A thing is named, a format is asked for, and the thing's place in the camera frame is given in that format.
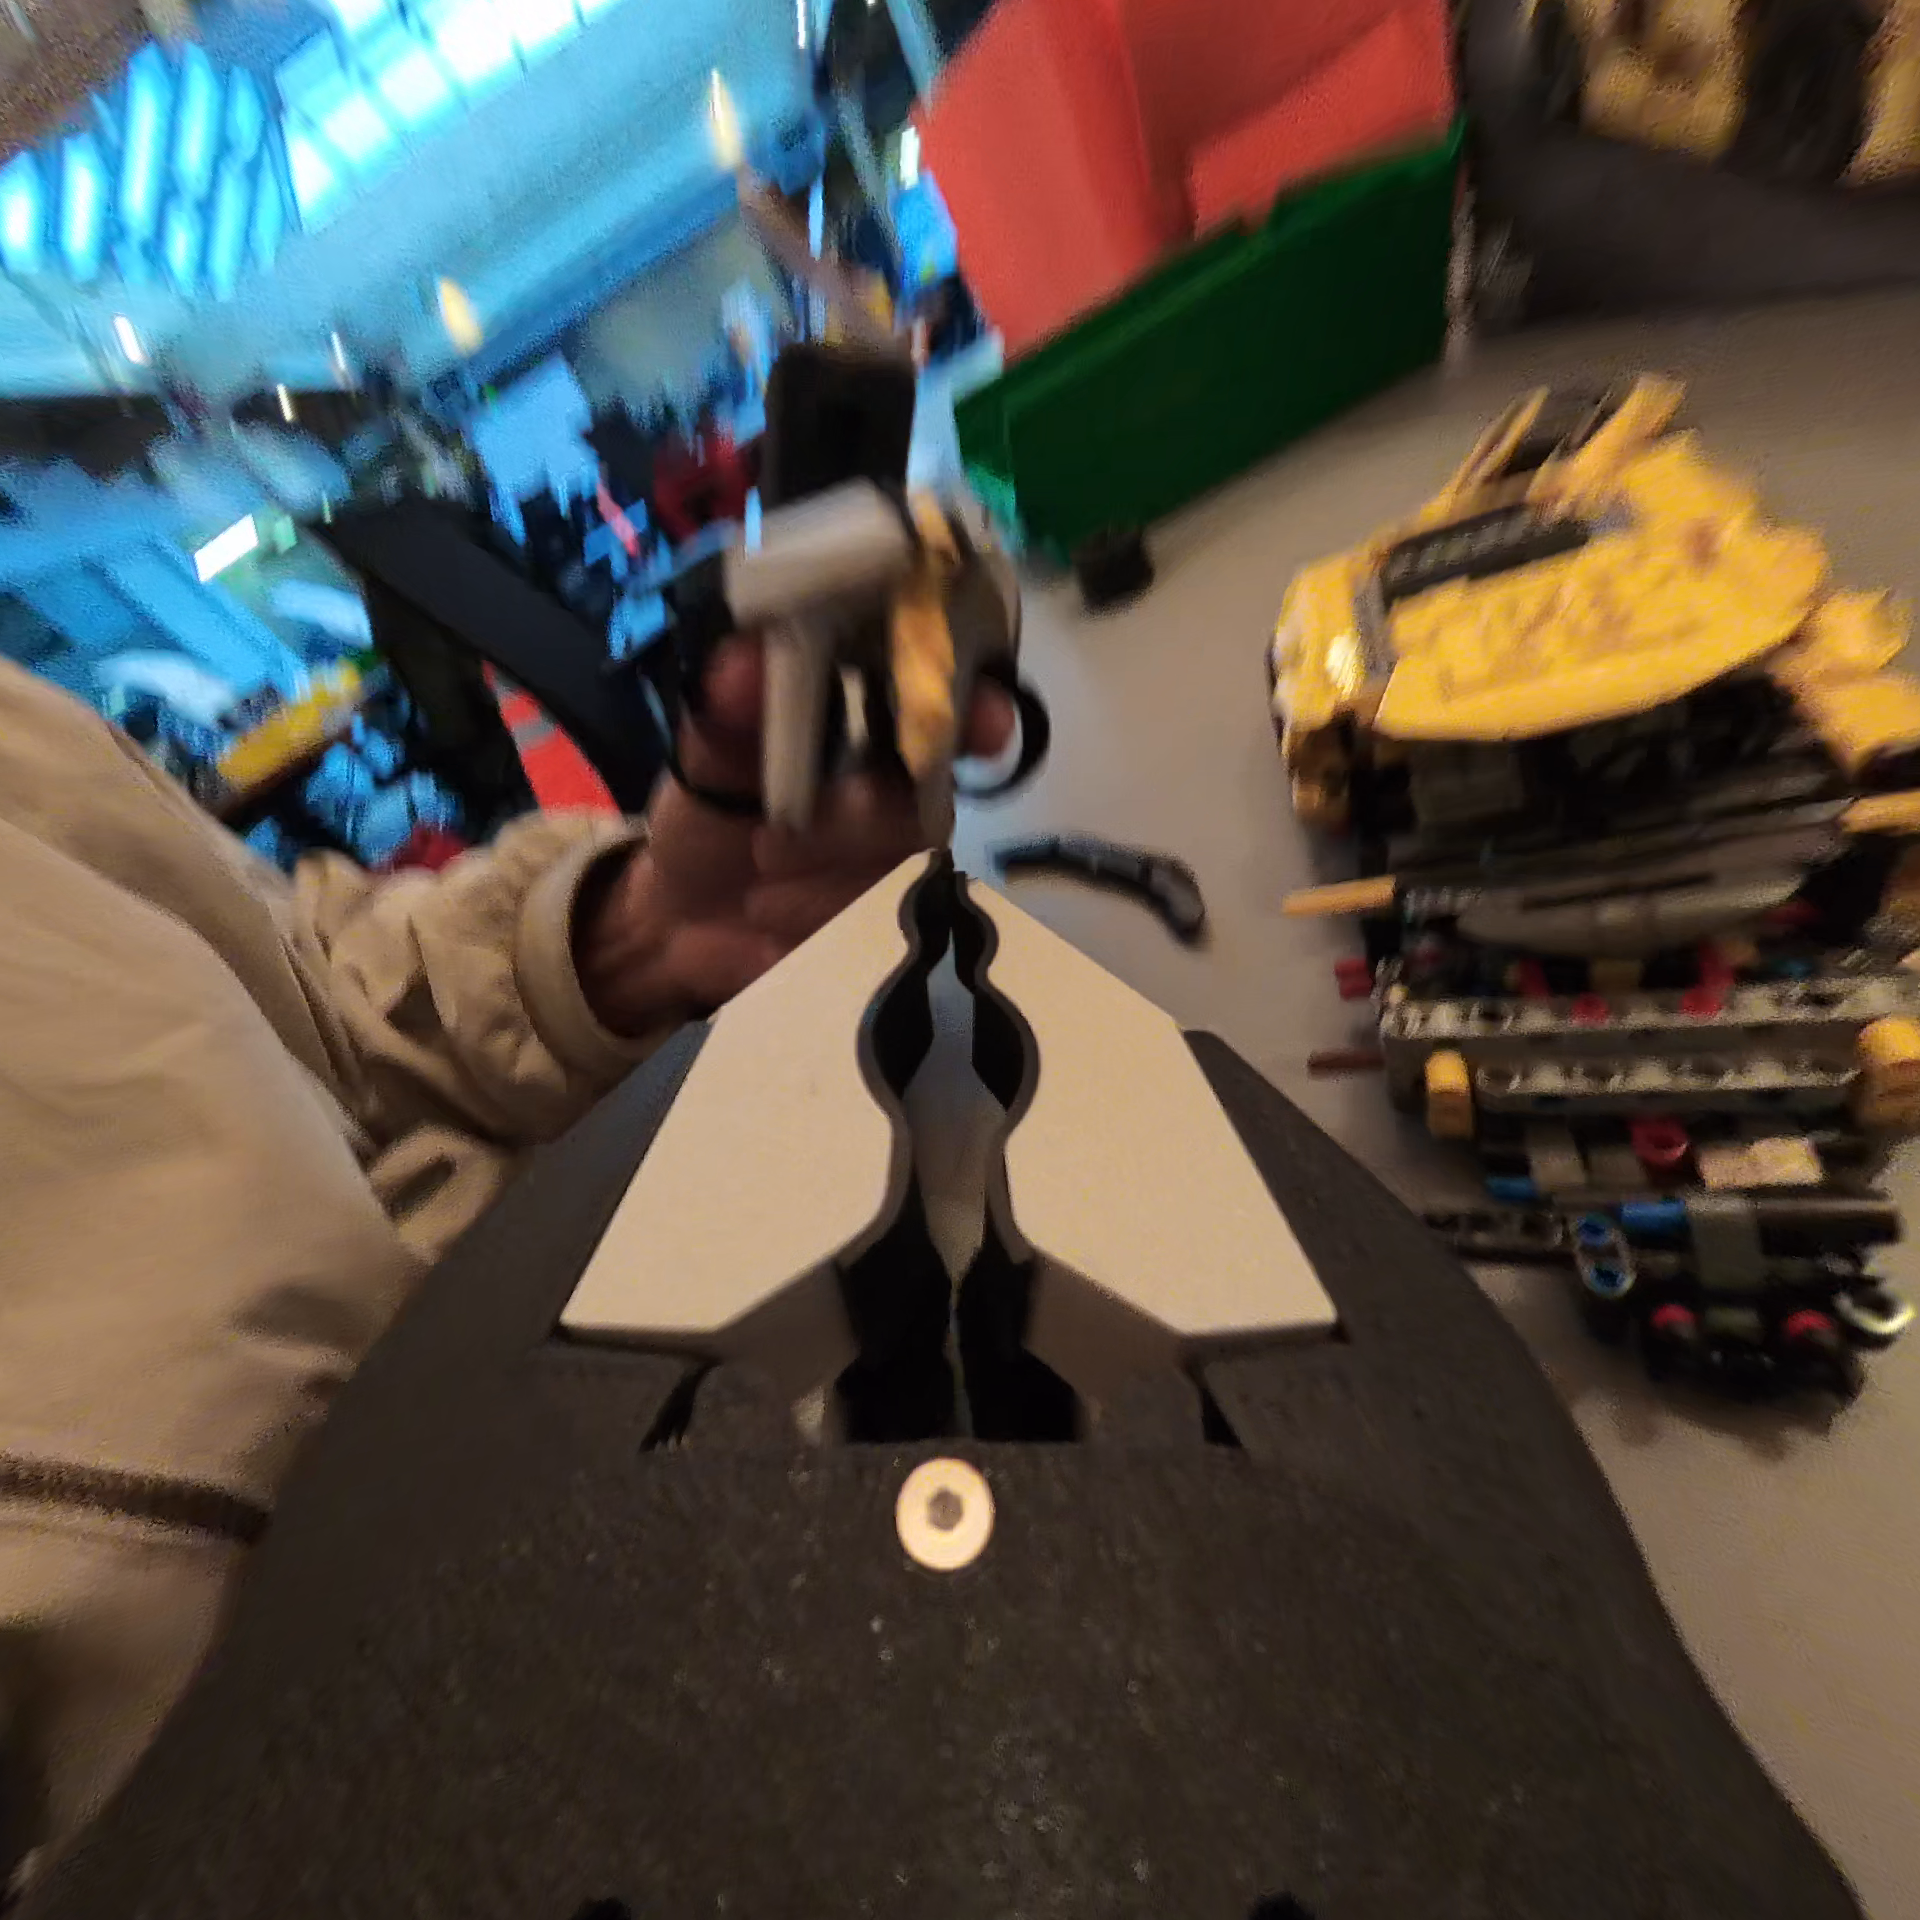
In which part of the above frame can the yellow brick piece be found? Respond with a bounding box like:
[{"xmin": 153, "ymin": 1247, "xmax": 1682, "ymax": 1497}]
[{"xmin": 888, "ymin": 503, "xmax": 963, "ymax": 790}]

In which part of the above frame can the person in beige jacket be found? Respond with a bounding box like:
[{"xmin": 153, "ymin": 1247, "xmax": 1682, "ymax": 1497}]
[{"xmin": 0, "ymin": 652, "xmax": 437, "ymax": 1894}]

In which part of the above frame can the red box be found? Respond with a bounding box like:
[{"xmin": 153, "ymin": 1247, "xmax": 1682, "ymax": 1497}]
[{"xmin": 914, "ymin": 0, "xmax": 1456, "ymax": 361}]

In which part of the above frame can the green plastic bin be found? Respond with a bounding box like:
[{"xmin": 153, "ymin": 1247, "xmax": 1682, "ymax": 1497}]
[{"xmin": 950, "ymin": 129, "xmax": 1464, "ymax": 566}]

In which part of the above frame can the yellow toy brick car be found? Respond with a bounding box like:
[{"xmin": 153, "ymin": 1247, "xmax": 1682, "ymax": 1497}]
[{"xmin": 1266, "ymin": 376, "xmax": 1920, "ymax": 1396}]

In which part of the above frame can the toy car box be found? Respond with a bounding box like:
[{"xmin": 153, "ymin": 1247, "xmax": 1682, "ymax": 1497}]
[{"xmin": 1462, "ymin": 0, "xmax": 1920, "ymax": 324}]

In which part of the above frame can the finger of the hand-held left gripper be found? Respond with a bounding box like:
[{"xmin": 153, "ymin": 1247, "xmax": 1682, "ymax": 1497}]
[{"xmin": 957, "ymin": 538, "xmax": 1026, "ymax": 688}]

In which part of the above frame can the grey desk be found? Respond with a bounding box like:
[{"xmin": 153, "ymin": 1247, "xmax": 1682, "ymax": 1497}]
[{"xmin": 944, "ymin": 287, "xmax": 1920, "ymax": 1920}]

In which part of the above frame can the person's left hand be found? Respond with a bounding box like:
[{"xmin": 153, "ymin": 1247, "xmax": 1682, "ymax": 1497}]
[{"xmin": 573, "ymin": 638, "xmax": 1027, "ymax": 1041}]

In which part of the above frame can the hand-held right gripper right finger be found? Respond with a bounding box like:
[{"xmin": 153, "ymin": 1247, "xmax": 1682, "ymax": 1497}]
[{"xmin": 960, "ymin": 852, "xmax": 1336, "ymax": 1403}]

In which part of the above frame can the window wall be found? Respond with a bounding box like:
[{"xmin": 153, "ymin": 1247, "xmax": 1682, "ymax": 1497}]
[{"xmin": 0, "ymin": 0, "xmax": 632, "ymax": 347}]

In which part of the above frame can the black curved brick piece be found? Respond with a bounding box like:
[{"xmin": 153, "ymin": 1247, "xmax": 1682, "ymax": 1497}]
[{"xmin": 989, "ymin": 833, "xmax": 1209, "ymax": 947}]

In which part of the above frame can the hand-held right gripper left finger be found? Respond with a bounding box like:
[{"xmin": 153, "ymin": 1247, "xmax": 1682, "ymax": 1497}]
[{"xmin": 558, "ymin": 849, "xmax": 944, "ymax": 1403}]

